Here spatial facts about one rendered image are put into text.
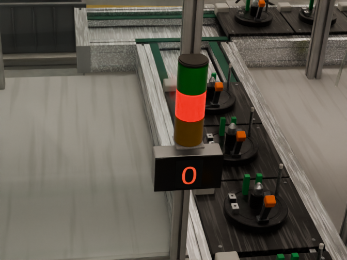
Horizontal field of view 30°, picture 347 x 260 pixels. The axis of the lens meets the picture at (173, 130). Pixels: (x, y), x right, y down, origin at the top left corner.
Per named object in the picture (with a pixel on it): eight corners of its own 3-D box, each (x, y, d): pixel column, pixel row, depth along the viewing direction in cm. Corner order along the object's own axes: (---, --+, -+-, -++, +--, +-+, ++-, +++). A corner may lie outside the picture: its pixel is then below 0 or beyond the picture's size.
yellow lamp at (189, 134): (204, 146, 111) (206, 122, 108) (175, 147, 110) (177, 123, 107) (199, 131, 115) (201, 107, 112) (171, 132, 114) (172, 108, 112)
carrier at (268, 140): (288, 182, 156) (296, 139, 149) (190, 188, 152) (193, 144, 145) (262, 129, 176) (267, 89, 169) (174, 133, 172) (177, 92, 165)
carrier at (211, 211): (324, 253, 135) (334, 206, 128) (211, 261, 131) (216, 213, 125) (289, 183, 155) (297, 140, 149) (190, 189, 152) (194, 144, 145)
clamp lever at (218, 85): (219, 104, 177) (223, 87, 171) (211, 105, 176) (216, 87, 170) (217, 95, 179) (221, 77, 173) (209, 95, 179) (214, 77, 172)
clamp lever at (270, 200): (268, 221, 136) (276, 202, 130) (259, 221, 136) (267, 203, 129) (265, 206, 138) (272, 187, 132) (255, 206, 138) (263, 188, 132)
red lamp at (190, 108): (206, 121, 108) (209, 96, 106) (177, 123, 107) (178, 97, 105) (201, 106, 112) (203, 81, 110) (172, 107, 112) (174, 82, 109)
